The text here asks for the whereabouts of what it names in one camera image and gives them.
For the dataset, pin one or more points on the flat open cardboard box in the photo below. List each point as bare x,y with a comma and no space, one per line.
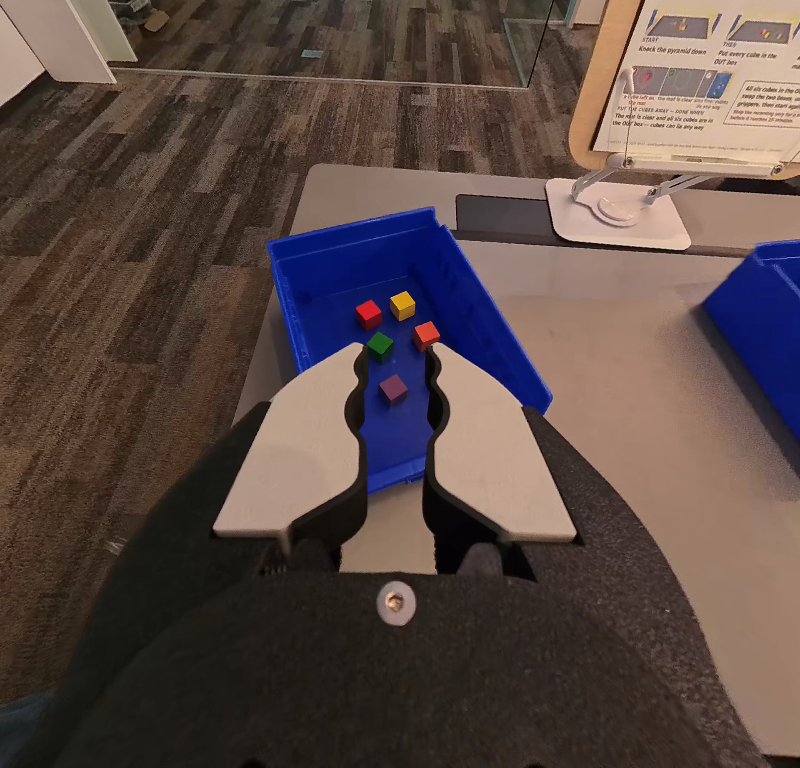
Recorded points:
156,21

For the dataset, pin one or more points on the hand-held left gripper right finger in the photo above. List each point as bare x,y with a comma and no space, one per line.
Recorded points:
500,462

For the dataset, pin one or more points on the blue plastic bin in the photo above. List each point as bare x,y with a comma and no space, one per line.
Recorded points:
762,330
331,261

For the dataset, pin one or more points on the yellow wooden cube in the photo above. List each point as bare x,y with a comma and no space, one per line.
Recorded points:
403,305

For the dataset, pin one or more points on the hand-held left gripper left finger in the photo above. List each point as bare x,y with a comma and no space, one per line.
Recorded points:
294,462

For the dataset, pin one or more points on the purple wooden cube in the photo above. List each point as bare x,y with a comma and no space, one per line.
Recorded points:
393,388

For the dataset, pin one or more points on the green wooden cube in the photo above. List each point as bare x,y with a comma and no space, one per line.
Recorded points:
379,346

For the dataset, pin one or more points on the orange wooden cube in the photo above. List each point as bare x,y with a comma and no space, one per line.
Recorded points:
427,335

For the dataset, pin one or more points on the person's leg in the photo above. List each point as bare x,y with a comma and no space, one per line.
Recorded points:
19,727

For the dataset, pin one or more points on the red wooden cube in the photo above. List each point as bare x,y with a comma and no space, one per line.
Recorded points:
369,315

